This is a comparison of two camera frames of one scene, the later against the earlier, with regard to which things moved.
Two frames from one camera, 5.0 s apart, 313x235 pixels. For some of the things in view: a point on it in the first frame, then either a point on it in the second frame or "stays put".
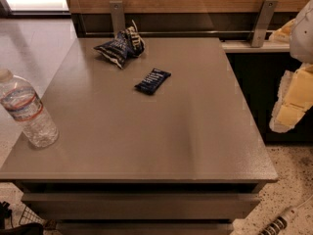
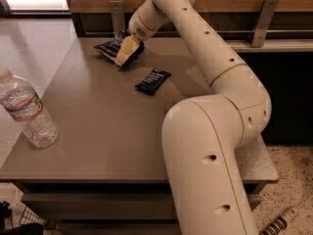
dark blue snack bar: x=153 y=80 stays put
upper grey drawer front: x=139 y=206 stays put
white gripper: x=303 y=33 to x=139 y=29
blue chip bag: x=128 y=44 stays put
